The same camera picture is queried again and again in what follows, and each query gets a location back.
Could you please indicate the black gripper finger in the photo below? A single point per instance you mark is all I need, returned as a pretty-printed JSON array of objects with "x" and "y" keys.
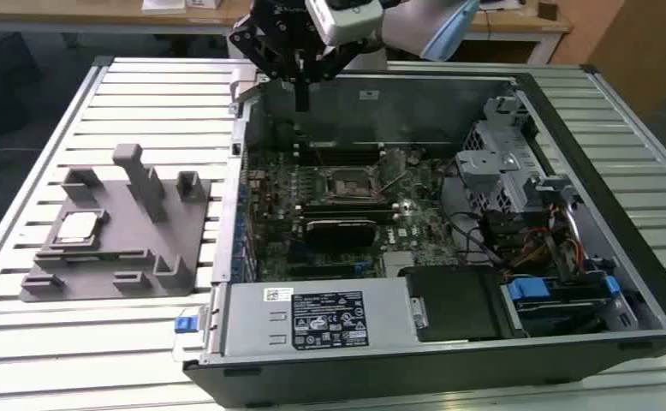
[
  {"x": 333, "y": 64},
  {"x": 258, "y": 47}
]

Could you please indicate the socket locking lever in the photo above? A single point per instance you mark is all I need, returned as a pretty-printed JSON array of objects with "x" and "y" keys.
[{"x": 396, "y": 182}]

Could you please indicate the silver CPU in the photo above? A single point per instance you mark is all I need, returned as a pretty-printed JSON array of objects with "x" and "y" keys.
[{"x": 78, "y": 227}]

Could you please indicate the CPU socket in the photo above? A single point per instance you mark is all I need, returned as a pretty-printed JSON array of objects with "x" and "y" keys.
[{"x": 346, "y": 184}]

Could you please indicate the white box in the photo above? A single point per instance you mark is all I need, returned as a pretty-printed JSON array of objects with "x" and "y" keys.
[{"x": 163, "y": 4}]

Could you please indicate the RAM slots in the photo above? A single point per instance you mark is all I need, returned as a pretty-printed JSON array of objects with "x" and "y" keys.
[{"x": 338, "y": 150}]

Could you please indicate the wooden desk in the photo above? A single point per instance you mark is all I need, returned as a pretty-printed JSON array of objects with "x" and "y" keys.
[{"x": 110, "y": 15}]

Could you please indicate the black RAM stick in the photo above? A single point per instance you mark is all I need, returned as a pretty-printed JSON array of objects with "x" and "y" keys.
[
  {"x": 344, "y": 207},
  {"x": 346, "y": 216}
]

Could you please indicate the silver drive cage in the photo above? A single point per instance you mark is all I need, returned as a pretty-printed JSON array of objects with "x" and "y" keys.
[{"x": 486, "y": 167}]

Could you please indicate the green motherboard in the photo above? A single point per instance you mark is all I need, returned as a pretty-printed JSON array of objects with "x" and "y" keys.
[{"x": 418, "y": 214}]

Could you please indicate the black fan shroud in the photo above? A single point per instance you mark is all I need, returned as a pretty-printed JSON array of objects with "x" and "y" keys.
[{"x": 341, "y": 235}]

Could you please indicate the grey parts rack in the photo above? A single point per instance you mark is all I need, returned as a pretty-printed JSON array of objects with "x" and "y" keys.
[{"x": 115, "y": 205}]

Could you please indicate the black office chair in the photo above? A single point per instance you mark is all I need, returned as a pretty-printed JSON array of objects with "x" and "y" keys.
[{"x": 2, "y": 85}]

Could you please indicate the small silver heatsink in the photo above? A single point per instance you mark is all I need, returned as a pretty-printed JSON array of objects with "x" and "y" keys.
[{"x": 400, "y": 263}]

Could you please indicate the wooden cabinet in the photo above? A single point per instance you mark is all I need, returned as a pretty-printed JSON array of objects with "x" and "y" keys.
[{"x": 641, "y": 43}]

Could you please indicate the black disk bay plate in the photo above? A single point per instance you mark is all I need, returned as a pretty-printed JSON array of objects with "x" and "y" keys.
[{"x": 458, "y": 304}]

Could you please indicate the silver power supply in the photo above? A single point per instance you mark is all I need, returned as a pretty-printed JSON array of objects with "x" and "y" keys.
[{"x": 247, "y": 321}]

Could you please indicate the blue disk carrier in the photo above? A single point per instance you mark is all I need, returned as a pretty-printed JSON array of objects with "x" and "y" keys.
[{"x": 529, "y": 289}]

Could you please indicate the blue case latch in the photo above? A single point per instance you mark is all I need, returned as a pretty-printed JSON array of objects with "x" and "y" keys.
[{"x": 187, "y": 324}]

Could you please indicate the black PC case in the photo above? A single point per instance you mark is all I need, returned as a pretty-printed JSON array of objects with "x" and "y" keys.
[{"x": 368, "y": 377}]

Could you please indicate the silver case hinge bracket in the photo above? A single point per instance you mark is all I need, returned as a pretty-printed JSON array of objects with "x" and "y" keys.
[{"x": 242, "y": 81}]

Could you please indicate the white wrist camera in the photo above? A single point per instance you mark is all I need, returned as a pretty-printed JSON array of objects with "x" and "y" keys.
[{"x": 350, "y": 21}]

